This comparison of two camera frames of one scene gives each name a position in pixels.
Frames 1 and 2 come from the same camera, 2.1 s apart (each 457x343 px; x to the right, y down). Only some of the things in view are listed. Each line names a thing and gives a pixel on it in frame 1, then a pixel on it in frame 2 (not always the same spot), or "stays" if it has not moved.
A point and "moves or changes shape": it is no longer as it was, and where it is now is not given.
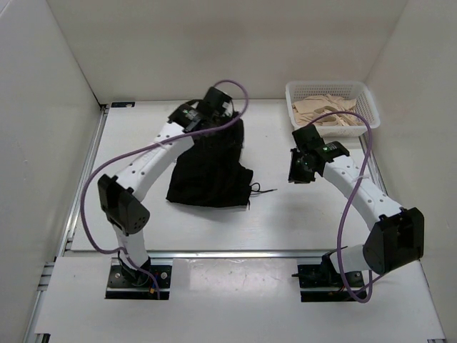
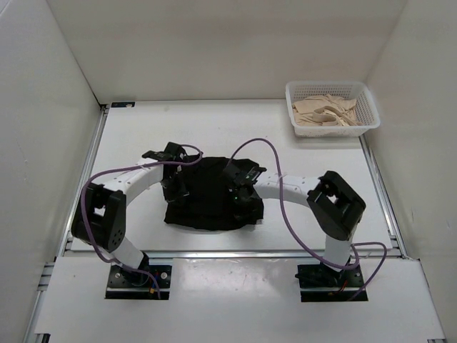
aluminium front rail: (239, 254) stays
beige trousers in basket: (307, 110) stays
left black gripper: (224, 118) to (178, 194)
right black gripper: (294, 175) to (246, 209)
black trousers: (210, 171) moves or changes shape
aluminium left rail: (66, 246) stays
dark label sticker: (123, 104) stays
